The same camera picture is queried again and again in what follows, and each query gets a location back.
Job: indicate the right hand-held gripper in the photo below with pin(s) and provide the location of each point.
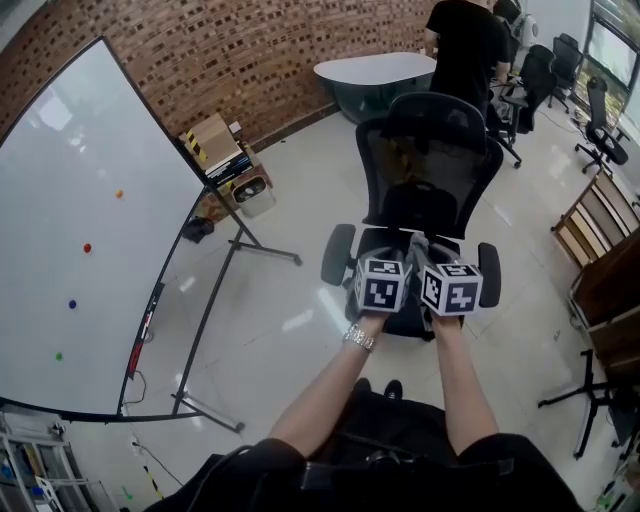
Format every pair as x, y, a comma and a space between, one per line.
450, 295

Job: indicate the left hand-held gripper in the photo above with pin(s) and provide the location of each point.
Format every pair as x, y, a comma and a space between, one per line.
382, 292

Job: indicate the grey wiping cloth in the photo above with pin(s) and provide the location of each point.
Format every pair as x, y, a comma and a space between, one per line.
418, 247

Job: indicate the black mesh office chair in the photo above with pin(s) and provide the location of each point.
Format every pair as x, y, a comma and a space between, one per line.
425, 165

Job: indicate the person's left forearm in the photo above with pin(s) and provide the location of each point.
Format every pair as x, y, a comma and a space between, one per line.
325, 390

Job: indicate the person's right forearm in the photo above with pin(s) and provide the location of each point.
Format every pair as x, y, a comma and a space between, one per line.
462, 380

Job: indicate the silver wristwatch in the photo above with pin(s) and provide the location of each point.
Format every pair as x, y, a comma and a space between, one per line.
359, 339

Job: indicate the person's black left shoe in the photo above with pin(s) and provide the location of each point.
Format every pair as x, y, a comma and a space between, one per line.
362, 386

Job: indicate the person's black shoe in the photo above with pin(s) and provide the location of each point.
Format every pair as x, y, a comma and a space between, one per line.
394, 388
362, 386

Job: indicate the person's black right shoe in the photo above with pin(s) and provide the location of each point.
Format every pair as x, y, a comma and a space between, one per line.
394, 388

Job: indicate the white square bin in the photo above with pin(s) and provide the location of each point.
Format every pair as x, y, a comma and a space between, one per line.
254, 197

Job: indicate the wooden slatted rack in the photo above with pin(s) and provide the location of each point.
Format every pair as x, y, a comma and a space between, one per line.
595, 220

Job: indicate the brown wooden cabinet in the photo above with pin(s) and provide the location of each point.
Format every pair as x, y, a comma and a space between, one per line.
617, 300

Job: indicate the black tripod stand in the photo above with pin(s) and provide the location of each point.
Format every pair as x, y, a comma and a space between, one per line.
592, 400

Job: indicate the person's black clothing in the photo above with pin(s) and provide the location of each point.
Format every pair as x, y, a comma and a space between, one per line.
400, 475

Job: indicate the black bag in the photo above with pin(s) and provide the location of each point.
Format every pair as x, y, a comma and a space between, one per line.
198, 230

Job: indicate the stack of dark books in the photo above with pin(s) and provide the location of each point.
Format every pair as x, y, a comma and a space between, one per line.
231, 165

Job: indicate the white rounded table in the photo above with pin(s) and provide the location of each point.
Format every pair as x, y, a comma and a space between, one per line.
375, 70

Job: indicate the cardboard box with striped tape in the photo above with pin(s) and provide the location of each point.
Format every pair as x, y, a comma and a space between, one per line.
212, 137

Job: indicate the large window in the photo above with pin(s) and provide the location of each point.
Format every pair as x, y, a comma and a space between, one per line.
607, 45

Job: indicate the whiteboard on black stand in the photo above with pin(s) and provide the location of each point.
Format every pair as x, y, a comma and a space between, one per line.
75, 200

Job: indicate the white metal shelf unit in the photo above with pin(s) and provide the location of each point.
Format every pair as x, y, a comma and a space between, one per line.
35, 465

